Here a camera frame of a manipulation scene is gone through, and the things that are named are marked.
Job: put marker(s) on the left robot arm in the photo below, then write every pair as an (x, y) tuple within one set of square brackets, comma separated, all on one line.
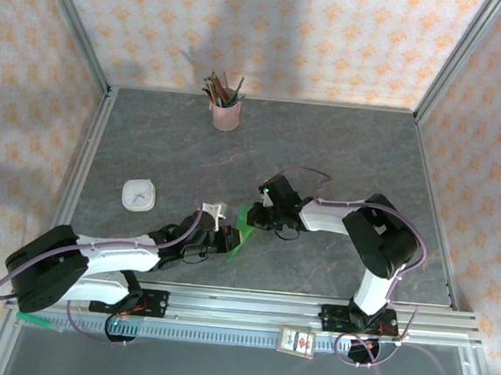
[(117, 252)]

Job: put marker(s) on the pink pen cup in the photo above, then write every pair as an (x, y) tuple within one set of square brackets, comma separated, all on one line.
[(226, 117)]

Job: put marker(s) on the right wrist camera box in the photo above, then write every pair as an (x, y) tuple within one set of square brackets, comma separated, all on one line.
[(269, 199)]

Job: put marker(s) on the wide aluminium base rail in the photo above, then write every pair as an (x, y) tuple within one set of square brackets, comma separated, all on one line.
[(244, 310)]

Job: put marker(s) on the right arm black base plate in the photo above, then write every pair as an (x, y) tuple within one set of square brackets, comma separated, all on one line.
[(331, 317)]

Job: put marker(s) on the playing card box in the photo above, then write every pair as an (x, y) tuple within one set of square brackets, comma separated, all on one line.
[(296, 341)]

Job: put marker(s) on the aluminium corner post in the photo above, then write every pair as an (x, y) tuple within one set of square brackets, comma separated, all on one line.
[(457, 61), (78, 27)]

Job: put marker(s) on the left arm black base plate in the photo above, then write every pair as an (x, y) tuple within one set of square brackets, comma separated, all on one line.
[(157, 304)]

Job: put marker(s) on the white square dish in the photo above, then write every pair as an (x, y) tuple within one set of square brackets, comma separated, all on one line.
[(139, 194)]

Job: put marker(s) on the yellow pencil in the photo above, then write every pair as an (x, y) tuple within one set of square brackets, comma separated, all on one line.
[(215, 85)]

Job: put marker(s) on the tan wooden pencil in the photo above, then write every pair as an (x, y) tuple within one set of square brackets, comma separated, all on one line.
[(226, 84)]

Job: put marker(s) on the green marker pen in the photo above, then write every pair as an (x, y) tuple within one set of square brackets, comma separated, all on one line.
[(39, 322)]

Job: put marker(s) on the aluminium side rail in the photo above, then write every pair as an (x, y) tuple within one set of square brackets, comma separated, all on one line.
[(438, 212), (84, 160)]

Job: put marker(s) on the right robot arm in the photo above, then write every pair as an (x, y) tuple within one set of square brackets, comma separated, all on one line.
[(322, 216)]

